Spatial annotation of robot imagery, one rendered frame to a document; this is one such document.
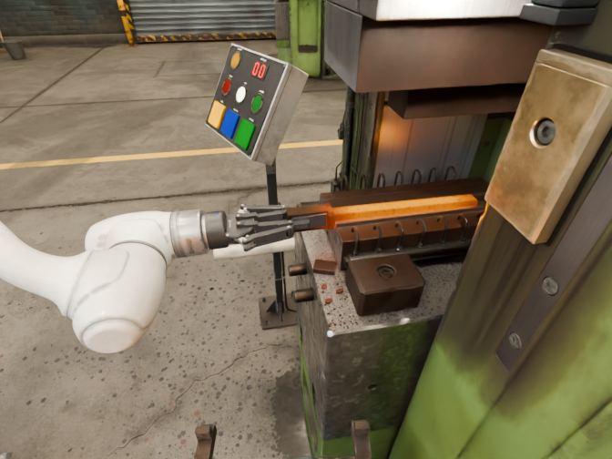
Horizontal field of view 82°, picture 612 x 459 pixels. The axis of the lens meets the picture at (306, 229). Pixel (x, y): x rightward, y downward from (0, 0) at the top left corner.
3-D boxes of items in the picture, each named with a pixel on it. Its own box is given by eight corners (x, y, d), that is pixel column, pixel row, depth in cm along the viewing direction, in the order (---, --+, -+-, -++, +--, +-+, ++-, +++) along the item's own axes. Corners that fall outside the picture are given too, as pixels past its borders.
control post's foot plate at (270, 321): (260, 331, 168) (260, 320, 162) (257, 297, 185) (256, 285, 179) (305, 324, 171) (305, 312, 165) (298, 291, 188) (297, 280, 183)
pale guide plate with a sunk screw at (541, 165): (530, 245, 37) (620, 73, 26) (481, 198, 44) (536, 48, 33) (548, 242, 37) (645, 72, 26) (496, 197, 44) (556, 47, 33)
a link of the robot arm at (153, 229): (185, 240, 75) (178, 282, 65) (109, 250, 73) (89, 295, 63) (173, 198, 69) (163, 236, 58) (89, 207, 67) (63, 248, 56)
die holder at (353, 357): (321, 442, 87) (328, 334, 60) (296, 319, 117) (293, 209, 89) (521, 401, 95) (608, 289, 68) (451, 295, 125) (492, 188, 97)
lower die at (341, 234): (340, 270, 72) (342, 239, 66) (319, 215, 87) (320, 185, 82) (522, 246, 78) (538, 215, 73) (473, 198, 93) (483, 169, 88)
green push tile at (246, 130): (244, 149, 102) (254, 125, 100) (233, 141, 107) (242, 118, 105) (250, 151, 103) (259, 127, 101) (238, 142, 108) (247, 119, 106)
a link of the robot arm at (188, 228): (180, 268, 67) (211, 263, 68) (168, 230, 62) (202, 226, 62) (184, 238, 74) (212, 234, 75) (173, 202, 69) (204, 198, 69)
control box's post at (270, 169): (277, 314, 176) (260, 96, 109) (276, 309, 179) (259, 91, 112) (284, 313, 176) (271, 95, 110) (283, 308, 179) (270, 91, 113)
